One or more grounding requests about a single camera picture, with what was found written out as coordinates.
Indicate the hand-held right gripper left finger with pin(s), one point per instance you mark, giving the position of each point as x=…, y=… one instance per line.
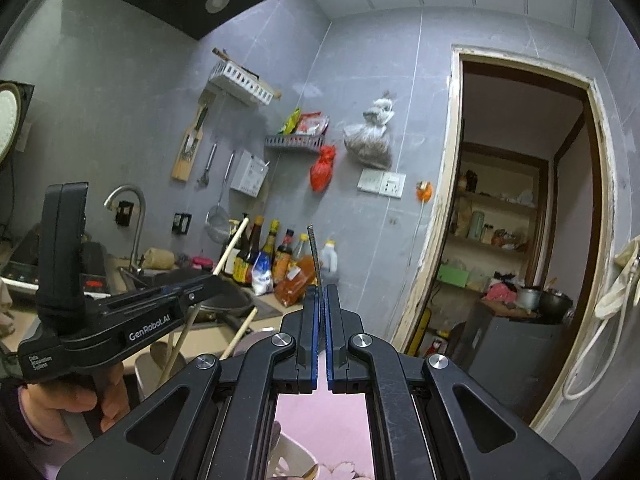
x=313, y=340

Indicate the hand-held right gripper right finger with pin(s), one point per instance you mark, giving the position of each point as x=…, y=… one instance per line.
x=331, y=340

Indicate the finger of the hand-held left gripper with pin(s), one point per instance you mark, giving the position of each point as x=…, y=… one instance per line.
x=200, y=300
x=192, y=285

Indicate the wooden chopstick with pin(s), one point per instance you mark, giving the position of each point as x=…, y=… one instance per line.
x=245, y=325
x=230, y=247

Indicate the white plastic utensil caddy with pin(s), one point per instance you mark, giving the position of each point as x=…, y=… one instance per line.
x=145, y=372

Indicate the gold spoon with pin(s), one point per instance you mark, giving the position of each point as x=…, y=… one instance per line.
x=309, y=471

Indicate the person's left forearm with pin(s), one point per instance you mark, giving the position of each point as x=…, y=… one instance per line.
x=20, y=440

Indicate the person's left hand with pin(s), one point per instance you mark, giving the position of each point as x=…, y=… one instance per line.
x=60, y=405

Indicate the black wok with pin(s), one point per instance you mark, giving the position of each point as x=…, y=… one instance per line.
x=230, y=302

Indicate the beige loofah sponge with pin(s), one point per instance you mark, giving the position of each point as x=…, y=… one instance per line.
x=157, y=258

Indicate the black induction cooker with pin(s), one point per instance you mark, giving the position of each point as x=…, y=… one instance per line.
x=20, y=272

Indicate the orange seasoning packet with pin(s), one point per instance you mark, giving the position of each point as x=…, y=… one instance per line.
x=295, y=282

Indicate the white blue salt bag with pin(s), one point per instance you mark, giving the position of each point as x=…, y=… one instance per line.
x=262, y=275

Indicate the large oil jug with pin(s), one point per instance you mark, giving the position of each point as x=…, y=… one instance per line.
x=329, y=262

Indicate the row of condiment bottles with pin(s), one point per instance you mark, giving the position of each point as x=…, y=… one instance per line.
x=265, y=255

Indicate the steel faucet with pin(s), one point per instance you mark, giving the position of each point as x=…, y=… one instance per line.
x=141, y=220

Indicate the beige towel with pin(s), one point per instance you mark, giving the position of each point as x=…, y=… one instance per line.
x=4, y=310

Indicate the yellow roll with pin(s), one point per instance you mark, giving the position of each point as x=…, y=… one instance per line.
x=419, y=332

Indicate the beige kitchen counter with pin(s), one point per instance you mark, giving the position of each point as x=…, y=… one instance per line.
x=15, y=330

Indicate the red white canister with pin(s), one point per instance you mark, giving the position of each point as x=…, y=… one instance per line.
x=440, y=344

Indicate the hanging metal peeler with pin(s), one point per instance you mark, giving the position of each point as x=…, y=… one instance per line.
x=207, y=167

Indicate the wooden knife rack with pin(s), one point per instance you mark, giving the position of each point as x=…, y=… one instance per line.
x=187, y=155

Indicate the green box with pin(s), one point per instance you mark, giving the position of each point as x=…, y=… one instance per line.
x=452, y=276

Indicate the red plastic bag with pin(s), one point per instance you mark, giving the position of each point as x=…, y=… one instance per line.
x=322, y=170

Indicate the pink red cloth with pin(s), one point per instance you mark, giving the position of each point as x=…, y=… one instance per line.
x=501, y=294

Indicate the pale green flask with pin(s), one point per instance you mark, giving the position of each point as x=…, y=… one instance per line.
x=477, y=225

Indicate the yellow green snack packet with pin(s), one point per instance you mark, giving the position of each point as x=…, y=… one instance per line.
x=290, y=122

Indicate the grey cabinet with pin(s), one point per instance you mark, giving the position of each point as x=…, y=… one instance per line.
x=520, y=360

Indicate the clear bag of dried goods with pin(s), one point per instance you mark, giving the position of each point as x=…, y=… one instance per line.
x=369, y=142

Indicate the red snack packet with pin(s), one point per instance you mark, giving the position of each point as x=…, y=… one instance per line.
x=314, y=124

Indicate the silver pot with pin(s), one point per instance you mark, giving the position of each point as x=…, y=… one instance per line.
x=528, y=299

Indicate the wooden shelf unit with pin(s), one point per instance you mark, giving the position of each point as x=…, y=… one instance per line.
x=500, y=205

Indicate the dark pot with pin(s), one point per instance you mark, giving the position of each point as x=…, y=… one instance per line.
x=556, y=306

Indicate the cream rubber gloves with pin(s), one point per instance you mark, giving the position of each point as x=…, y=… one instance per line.
x=615, y=295

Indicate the white wall box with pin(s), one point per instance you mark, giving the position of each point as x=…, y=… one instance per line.
x=249, y=174

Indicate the white wall switch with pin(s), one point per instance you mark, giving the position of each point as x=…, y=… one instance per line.
x=370, y=181

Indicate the white wall socket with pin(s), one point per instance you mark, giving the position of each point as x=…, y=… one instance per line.
x=393, y=185

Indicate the grey wall shelf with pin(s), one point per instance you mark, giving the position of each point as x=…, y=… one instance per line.
x=295, y=142

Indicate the orange wall hook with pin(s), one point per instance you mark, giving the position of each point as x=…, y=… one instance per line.
x=424, y=191

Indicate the worn white door frame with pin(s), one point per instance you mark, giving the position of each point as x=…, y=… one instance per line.
x=452, y=135

